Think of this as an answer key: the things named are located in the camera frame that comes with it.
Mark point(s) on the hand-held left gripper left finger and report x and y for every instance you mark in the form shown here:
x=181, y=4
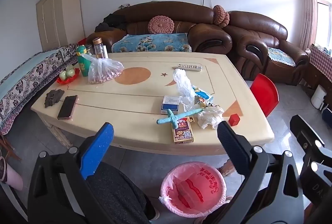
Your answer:
x=97, y=151

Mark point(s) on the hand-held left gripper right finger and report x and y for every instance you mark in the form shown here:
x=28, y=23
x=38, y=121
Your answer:
x=233, y=148

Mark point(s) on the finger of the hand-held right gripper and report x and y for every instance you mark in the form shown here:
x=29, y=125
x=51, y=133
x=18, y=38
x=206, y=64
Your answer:
x=308, y=156

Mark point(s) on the white tissue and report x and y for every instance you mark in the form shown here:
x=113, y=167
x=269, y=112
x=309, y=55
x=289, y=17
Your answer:
x=210, y=117

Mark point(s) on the playing card box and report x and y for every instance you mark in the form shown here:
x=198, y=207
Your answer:
x=182, y=133

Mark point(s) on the trash bin with pink bag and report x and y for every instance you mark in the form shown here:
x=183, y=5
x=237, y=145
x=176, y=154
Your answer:
x=192, y=187

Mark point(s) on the teal plastic toy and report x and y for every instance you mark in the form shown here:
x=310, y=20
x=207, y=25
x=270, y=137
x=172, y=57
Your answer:
x=172, y=118

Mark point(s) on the blue white small box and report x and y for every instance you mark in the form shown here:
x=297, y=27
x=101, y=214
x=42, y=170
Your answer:
x=170, y=107

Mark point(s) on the small red cube box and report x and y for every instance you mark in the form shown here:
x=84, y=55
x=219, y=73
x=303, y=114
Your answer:
x=234, y=120

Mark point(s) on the blue plastic container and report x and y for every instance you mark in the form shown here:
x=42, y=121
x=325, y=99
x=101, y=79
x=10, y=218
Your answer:
x=327, y=115

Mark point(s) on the person's leg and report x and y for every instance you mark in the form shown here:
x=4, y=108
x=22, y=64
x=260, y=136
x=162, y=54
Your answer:
x=116, y=192

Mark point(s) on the black smartphone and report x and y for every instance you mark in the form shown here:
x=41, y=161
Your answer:
x=67, y=107

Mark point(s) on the cream coffee table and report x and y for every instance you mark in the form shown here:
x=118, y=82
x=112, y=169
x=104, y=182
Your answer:
x=124, y=99

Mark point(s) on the blue cartoon print box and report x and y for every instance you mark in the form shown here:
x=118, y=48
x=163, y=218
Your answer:
x=205, y=95

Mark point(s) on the white appliance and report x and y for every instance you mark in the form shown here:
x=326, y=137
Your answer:
x=318, y=96

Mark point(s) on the red plastic stool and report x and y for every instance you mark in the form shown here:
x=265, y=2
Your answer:
x=264, y=94

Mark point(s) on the red fruit plate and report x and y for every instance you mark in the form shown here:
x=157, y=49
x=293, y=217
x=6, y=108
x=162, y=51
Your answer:
x=66, y=80

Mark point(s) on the clear bag of peanuts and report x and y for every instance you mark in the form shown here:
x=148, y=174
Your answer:
x=101, y=73

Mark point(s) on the clear white plastic bag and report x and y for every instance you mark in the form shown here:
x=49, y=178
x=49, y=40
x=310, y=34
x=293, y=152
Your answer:
x=184, y=83

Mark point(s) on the pale green fruit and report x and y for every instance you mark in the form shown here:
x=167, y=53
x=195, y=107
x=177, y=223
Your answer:
x=70, y=70
x=63, y=75

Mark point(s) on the green cartoon bottle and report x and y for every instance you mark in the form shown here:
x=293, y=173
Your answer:
x=83, y=65

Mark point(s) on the pink cup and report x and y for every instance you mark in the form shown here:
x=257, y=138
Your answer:
x=13, y=177

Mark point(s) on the white remote control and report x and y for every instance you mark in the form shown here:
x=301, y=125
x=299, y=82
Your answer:
x=189, y=67

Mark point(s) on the red checked cloth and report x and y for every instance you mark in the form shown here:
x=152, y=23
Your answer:
x=321, y=63

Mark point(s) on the clear glass jar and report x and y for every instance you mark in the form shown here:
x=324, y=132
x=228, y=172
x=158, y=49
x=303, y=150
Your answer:
x=89, y=50

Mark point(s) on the bed with patterned cover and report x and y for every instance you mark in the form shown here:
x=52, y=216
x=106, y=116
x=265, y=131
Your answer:
x=26, y=78

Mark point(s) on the glass bottle with brown lid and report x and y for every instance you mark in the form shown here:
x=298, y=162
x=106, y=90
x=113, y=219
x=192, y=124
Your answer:
x=98, y=48

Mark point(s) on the blue armchair seat cover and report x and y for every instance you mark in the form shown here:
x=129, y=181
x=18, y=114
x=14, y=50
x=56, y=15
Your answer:
x=280, y=55

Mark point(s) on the brown leather sofa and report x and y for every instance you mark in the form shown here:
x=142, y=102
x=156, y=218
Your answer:
x=207, y=34

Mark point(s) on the brown leather armchair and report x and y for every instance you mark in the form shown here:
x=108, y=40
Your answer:
x=254, y=32

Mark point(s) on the blue floral sofa cover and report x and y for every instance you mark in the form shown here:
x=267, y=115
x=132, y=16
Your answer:
x=150, y=43

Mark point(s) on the pink round cushion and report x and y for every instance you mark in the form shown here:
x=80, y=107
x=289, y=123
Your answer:
x=217, y=14
x=160, y=24
x=225, y=19

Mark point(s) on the black clothes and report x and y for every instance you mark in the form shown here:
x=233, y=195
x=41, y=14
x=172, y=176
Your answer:
x=111, y=21

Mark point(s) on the window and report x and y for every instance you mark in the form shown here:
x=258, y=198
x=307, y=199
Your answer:
x=324, y=19

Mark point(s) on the cream wardrobe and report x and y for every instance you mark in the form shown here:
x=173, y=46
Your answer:
x=59, y=16

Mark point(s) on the pink curtain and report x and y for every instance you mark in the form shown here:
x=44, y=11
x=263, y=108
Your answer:
x=310, y=6

